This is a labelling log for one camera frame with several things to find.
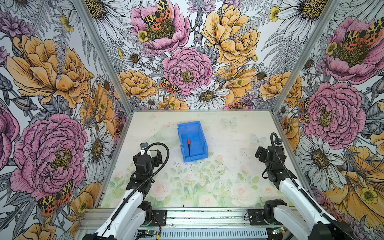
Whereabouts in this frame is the red handled black screwdriver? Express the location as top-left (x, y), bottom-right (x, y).
top-left (187, 139), bottom-right (191, 156)

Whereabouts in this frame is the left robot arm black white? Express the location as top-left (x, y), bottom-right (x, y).
top-left (83, 150), bottom-right (163, 240)

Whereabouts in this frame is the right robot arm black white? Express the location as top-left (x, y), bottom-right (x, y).
top-left (255, 146), bottom-right (355, 240)

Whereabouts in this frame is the blue plastic storage bin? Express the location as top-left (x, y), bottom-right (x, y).
top-left (178, 121), bottom-right (209, 163)

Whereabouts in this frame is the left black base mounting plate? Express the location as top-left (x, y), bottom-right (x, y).
top-left (147, 210), bottom-right (168, 227)

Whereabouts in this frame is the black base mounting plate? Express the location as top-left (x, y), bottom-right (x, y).
top-left (247, 209), bottom-right (269, 226)
top-left (147, 210), bottom-right (168, 227)

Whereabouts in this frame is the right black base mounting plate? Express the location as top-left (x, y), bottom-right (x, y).
top-left (247, 209), bottom-right (269, 226)

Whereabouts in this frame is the green circuit board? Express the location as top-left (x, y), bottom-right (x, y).
top-left (136, 229), bottom-right (158, 238)

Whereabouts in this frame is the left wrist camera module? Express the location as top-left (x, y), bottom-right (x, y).
top-left (140, 143), bottom-right (148, 151)

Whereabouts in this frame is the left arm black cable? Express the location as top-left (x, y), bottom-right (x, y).
top-left (98, 142), bottom-right (170, 240)

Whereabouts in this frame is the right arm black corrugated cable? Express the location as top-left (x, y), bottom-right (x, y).
top-left (269, 132), bottom-right (358, 240)

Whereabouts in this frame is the aluminium front rail frame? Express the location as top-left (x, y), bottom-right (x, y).
top-left (76, 206), bottom-right (340, 240)

